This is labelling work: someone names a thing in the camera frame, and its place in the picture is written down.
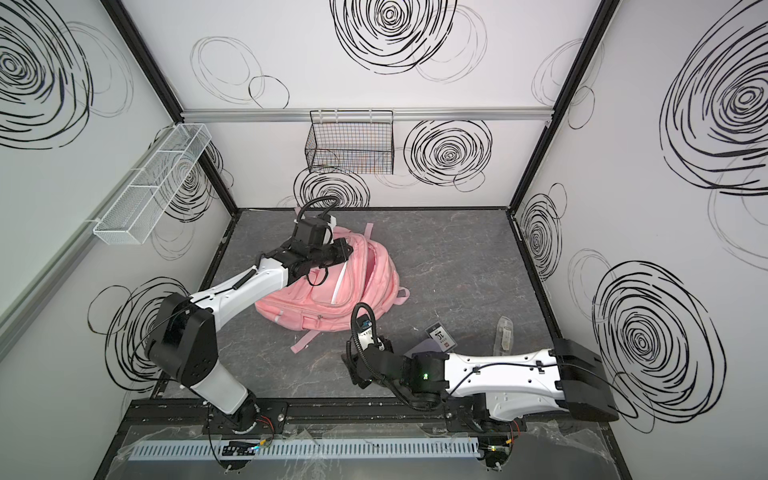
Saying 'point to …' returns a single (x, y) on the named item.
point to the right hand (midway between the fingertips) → (346, 360)
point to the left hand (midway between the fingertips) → (357, 248)
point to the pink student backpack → (360, 287)
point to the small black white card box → (445, 341)
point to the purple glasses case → (426, 345)
